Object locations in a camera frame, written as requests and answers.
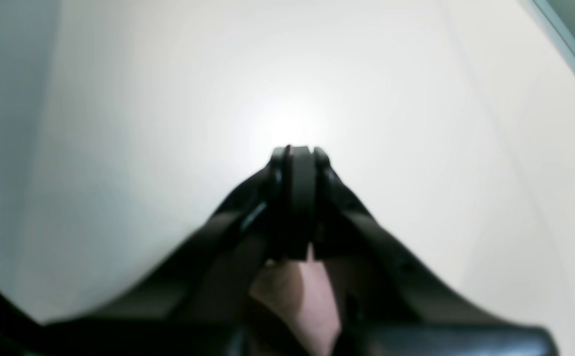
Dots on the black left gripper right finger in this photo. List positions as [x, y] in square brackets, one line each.
[389, 302]

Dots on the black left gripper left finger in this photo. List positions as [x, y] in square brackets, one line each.
[192, 303]

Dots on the mauve t-shirt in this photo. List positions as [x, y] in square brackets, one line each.
[300, 294]

